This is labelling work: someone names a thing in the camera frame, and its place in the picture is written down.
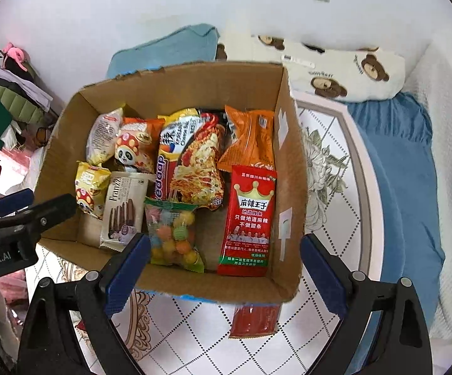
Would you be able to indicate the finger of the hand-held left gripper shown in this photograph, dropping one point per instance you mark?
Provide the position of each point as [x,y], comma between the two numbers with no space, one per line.
[10,203]
[53,213]

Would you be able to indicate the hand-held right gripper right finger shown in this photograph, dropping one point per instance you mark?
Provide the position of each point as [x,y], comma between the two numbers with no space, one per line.
[321,273]

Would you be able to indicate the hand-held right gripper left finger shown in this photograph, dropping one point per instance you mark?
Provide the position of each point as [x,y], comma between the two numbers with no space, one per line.
[128,273]

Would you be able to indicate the yellow panda biscuit packet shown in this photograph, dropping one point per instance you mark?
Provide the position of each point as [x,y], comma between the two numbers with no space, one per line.
[91,187]

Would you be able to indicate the colourful candy ball bag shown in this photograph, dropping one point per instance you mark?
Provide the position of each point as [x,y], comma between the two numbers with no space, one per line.
[171,234]

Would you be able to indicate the white chocolate wafer packet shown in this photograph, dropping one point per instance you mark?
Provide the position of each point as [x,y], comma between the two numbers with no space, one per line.
[122,207]

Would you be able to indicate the small red snack packet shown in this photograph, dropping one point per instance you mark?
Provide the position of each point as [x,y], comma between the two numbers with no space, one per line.
[255,320]

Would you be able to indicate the yellow-edged bread packet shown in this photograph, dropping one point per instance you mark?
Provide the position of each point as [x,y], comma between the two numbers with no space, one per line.
[102,136]

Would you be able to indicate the red spicy strip packet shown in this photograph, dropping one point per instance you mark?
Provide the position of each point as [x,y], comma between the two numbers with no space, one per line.
[247,218]

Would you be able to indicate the orange panda biscuit packet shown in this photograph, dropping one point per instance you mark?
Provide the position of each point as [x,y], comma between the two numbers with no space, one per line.
[136,144]

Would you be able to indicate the instant noodle packet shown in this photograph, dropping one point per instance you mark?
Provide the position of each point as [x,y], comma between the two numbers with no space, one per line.
[194,156]

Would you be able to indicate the plain orange snack packet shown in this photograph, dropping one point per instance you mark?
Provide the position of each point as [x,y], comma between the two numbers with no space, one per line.
[249,136]

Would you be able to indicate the printed cardboard box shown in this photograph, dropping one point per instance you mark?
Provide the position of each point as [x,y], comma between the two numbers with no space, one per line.
[171,86]

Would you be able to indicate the white floral printed quilt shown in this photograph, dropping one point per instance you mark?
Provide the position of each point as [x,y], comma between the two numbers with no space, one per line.
[327,187]

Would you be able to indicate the olive puffer vest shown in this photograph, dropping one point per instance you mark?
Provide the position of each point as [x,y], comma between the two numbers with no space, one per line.
[18,103]

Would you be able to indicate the pink plush toy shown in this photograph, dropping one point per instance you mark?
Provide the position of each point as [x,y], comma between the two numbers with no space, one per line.
[14,54]

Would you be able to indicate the white textured blanket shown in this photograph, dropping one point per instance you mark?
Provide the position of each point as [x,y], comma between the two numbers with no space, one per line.
[444,144]

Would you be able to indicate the bear print pillow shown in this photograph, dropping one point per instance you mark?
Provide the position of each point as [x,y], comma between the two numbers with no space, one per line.
[327,74]

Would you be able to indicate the small white stick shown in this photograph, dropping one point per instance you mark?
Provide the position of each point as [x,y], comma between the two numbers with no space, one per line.
[298,60]

